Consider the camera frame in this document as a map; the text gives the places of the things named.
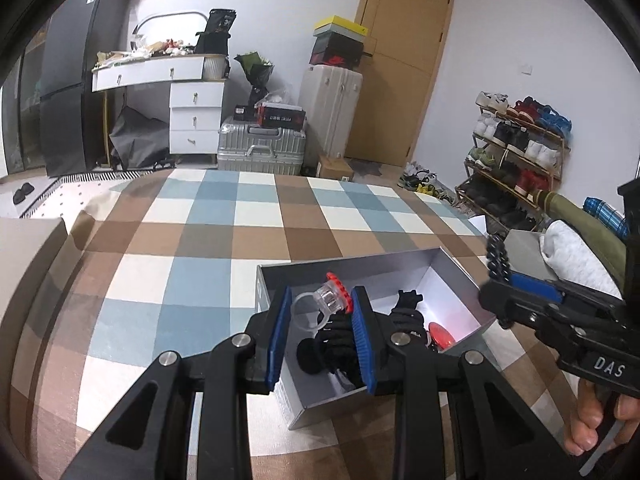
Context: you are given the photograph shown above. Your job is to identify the dark wrapped bouquet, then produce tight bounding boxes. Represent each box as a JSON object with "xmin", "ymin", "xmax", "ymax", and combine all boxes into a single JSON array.
[{"xmin": 234, "ymin": 51, "xmax": 277, "ymax": 107}]

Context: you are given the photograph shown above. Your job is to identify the white suitcase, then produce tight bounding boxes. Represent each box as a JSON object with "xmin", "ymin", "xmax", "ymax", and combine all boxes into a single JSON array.
[{"xmin": 299, "ymin": 64, "xmax": 364, "ymax": 162}]

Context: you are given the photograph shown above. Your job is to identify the shoe rack with shoes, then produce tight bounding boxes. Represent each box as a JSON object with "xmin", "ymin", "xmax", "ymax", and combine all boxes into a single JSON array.
[{"xmin": 456, "ymin": 91, "xmax": 572, "ymax": 232}]

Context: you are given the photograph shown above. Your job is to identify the white dressing table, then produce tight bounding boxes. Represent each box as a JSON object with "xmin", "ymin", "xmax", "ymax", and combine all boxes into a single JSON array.
[{"xmin": 91, "ymin": 54, "xmax": 227, "ymax": 157}]

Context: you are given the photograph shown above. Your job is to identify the black beaded hair clip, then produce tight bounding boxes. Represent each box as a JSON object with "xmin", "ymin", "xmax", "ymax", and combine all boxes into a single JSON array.
[{"xmin": 485, "ymin": 233, "xmax": 512, "ymax": 282}]

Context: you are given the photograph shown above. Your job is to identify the black wavy hair clip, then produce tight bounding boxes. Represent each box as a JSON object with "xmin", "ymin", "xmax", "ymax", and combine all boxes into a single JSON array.
[{"xmin": 392, "ymin": 288, "xmax": 425, "ymax": 322}]

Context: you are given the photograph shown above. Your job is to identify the black scrunchie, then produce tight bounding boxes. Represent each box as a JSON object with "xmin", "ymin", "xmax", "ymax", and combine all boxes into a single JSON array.
[{"xmin": 295, "ymin": 337, "xmax": 332, "ymax": 377}]

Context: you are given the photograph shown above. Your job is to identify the clear ring with red gem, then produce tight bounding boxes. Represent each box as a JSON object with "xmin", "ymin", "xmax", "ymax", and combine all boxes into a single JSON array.
[{"xmin": 291, "ymin": 271, "xmax": 355, "ymax": 333}]

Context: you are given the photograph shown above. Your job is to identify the dark bag under table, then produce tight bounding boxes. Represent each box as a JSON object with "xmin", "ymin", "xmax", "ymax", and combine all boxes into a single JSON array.
[{"xmin": 109, "ymin": 105, "xmax": 172, "ymax": 169}]

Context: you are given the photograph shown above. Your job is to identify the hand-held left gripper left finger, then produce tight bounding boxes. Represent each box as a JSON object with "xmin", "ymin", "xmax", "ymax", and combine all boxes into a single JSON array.
[{"xmin": 60, "ymin": 287, "xmax": 293, "ymax": 480}]

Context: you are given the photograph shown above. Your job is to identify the grey cardboard box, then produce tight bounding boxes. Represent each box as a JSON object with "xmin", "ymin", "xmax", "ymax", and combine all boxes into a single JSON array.
[{"xmin": 256, "ymin": 246, "xmax": 499, "ymax": 432}]

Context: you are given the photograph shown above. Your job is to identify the glass door cabinet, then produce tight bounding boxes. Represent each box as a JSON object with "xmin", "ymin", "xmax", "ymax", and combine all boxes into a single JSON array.
[{"xmin": 0, "ymin": 42, "xmax": 52, "ymax": 177}]

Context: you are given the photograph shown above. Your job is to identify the yellow broom stick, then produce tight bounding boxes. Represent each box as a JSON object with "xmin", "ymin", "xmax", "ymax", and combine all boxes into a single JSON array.
[{"xmin": 101, "ymin": 91, "xmax": 112, "ymax": 167}]

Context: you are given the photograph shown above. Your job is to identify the person's right hand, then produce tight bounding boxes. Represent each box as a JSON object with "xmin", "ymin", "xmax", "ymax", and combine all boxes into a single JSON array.
[{"xmin": 564, "ymin": 379, "xmax": 640, "ymax": 457}]

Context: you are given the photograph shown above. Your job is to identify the black box on table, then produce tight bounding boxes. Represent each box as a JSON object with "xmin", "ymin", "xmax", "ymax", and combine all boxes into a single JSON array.
[{"xmin": 194, "ymin": 8, "xmax": 237, "ymax": 56}]

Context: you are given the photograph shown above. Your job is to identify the dark grey fridge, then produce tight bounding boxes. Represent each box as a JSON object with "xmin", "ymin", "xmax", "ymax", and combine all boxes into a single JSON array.
[{"xmin": 39, "ymin": 0, "xmax": 132, "ymax": 177}]

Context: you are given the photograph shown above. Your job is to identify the blue plaid cloth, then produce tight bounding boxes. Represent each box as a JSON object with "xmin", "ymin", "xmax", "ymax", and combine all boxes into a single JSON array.
[{"xmin": 582, "ymin": 197, "xmax": 632, "ymax": 242}]

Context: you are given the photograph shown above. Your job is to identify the checked blanket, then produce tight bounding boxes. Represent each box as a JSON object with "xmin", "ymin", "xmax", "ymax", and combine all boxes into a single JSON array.
[{"xmin": 10, "ymin": 167, "xmax": 621, "ymax": 480}]

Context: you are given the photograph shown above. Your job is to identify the black shoe box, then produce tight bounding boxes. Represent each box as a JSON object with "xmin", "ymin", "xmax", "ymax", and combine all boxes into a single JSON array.
[{"xmin": 309, "ymin": 35, "xmax": 365, "ymax": 69}]

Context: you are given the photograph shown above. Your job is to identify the small cardboard box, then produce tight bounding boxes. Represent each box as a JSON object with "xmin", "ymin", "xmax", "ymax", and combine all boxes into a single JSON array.
[{"xmin": 318, "ymin": 154, "xmax": 356, "ymax": 182}]

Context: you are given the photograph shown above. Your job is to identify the black and red box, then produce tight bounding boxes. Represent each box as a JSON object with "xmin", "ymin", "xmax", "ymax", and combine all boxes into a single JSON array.
[{"xmin": 254, "ymin": 102, "xmax": 307, "ymax": 132}]

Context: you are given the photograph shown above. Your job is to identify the grey flat board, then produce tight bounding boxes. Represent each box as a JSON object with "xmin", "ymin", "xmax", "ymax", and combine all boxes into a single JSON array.
[{"xmin": 504, "ymin": 229, "xmax": 557, "ymax": 282}]

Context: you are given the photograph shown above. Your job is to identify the green rolled mat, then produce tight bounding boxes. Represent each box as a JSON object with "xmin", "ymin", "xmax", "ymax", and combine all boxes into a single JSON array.
[{"xmin": 531, "ymin": 189, "xmax": 627, "ymax": 272}]

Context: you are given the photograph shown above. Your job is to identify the silver suitcase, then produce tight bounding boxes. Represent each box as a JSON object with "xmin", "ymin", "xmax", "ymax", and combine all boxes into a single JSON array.
[{"xmin": 216, "ymin": 116, "xmax": 307, "ymax": 177}]

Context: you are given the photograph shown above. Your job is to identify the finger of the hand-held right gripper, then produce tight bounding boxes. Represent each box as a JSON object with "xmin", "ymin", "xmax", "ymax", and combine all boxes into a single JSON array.
[
  {"xmin": 506, "ymin": 271, "xmax": 623, "ymax": 311},
  {"xmin": 478, "ymin": 282, "xmax": 581, "ymax": 348}
]

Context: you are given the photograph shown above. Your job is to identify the white pillow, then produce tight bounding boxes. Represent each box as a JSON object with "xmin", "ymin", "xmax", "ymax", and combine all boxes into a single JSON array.
[{"xmin": 540, "ymin": 220, "xmax": 622, "ymax": 297}]

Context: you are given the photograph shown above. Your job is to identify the shoes on floor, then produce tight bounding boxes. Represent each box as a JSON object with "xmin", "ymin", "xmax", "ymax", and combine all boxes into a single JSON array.
[{"xmin": 397, "ymin": 161, "xmax": 454, "ymax": 202}]

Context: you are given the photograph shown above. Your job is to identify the wooden door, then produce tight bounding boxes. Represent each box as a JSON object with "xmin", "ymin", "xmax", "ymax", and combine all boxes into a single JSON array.
[{"xmin": 344, "ymin": 0, "xmax": 457, "ymax": 169}]

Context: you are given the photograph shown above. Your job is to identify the arched table mirror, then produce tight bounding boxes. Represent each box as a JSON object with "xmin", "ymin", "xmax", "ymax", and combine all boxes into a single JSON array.
[{"xmin": 131, "ymin": 10, "xmax": 212, "ymax": 57}]

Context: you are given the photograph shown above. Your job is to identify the yellow lid shoe box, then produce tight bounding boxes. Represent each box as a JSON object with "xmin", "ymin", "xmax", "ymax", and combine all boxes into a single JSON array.
[{"xmin": 313, "ymin": 15, "xmax": 370, "ymax": 39}]

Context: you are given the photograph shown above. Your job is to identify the black toothed hair claw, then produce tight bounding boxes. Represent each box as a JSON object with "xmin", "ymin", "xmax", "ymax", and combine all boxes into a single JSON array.
[{"xmin": 320, "ymin": 311, "xmax": 369, "ymax": 392}]

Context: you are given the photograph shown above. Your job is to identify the red oval ornament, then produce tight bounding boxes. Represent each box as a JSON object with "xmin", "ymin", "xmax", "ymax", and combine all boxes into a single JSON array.
[{"xmin": 429, "ymin": 322, "xmax": 458, "ymax": 351}]

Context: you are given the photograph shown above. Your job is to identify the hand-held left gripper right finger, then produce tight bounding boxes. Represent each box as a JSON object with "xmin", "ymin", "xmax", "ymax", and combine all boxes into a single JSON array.
[{"xmin": 350, "ymin": 286, "xmax": 586, "ymax": 480}]

